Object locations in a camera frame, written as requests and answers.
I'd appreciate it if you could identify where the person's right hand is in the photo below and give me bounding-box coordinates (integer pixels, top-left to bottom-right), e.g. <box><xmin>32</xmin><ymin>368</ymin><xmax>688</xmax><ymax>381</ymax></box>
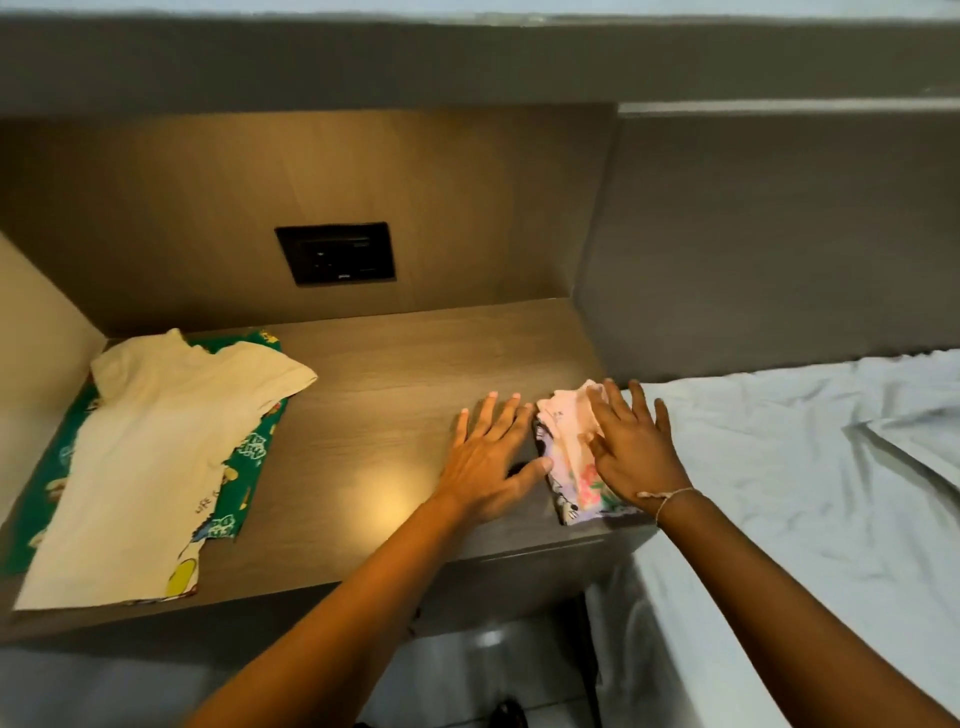
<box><xmin>583</xmin><ymin>378</ymin><xmax>696</xmax><ymax>519</ymax></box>

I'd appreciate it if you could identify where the person's left hand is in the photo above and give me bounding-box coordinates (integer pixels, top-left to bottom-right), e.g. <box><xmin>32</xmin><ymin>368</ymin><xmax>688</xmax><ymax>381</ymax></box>
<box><xmin>433</xmin><ymin>392</ymin><xmax>555</xmax><ymax>525</ymax></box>

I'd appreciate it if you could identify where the pink printed garment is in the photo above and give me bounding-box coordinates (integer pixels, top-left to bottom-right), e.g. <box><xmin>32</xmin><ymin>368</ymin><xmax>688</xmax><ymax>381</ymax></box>
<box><xmin>534</xmin><ymin>379</ymin><xmax>640</xmax><ymax>527</ymax></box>

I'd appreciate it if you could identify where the person's right forearm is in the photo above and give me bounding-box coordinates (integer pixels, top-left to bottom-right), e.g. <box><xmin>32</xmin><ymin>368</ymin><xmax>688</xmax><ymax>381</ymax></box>
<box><xmin>639</xmin><ymin>491</ymin><xmax>960</xmax><ymax>728</ymax></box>

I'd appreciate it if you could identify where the person's left forearm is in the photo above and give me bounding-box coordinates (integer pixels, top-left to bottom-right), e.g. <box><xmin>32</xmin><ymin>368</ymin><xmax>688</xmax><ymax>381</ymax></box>
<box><xmin>186</xmin><ymin>495</ymin><xmax>490</xmax><ymax>728</ymax></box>

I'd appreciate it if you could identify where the wooden bedside table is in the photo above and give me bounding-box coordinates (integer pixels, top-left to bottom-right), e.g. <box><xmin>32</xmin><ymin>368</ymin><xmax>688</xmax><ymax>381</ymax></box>
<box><xmin>0</xmin><ymin>298</ymin><xmax>661</xmax><ymax>655</ymax></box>

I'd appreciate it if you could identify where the white bed sheet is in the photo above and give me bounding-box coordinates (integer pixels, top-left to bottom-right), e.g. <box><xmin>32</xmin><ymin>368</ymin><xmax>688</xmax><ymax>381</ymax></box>
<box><xmin>585</xmin><ymin>348</ymin><xmax>960</xmax><ymax>728</ymax></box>

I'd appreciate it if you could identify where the grey headboard panel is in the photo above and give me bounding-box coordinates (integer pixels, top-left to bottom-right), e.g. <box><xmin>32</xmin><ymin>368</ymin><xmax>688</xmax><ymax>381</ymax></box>
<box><xmin>573</xmin><ymin>101</ymin><xmax>960</xmax><ymax>387</ymax></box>

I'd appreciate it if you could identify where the green printed garment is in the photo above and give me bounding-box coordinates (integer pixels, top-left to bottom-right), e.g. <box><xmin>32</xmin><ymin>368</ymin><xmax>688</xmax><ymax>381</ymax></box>
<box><xmin>0</xmin><ymin>330</ymin><xmax>291</xmax><ymax>580</ymax></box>

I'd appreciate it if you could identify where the white pillow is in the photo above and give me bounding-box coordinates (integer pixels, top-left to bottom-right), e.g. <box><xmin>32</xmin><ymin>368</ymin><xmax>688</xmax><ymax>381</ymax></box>
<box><xmin>843</xmin><ymin>386</ymin><xmax>960</xmax><ymax>493</ymax></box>

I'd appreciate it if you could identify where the cream t-shirt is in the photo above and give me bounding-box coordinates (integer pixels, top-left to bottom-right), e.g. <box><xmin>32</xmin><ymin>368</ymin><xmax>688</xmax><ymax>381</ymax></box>
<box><xmin>13</xmin><ymin>328</ymin><xmax>319</xmax><ymax>612</ymax></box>

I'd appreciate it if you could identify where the thin string bracelet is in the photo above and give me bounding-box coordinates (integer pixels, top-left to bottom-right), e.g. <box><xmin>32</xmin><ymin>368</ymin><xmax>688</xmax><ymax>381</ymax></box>
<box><xmin>636</xmin><ymin>487</ymin><xmax>699</xmax><ymax>528</ymax></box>

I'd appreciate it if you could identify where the black wall socket panel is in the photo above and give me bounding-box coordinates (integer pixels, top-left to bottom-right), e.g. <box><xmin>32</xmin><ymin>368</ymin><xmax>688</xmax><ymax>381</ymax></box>
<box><xmin>274</xmin><ymin>222</ymin><xmax>397</xmax><ymax>288</ymax></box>

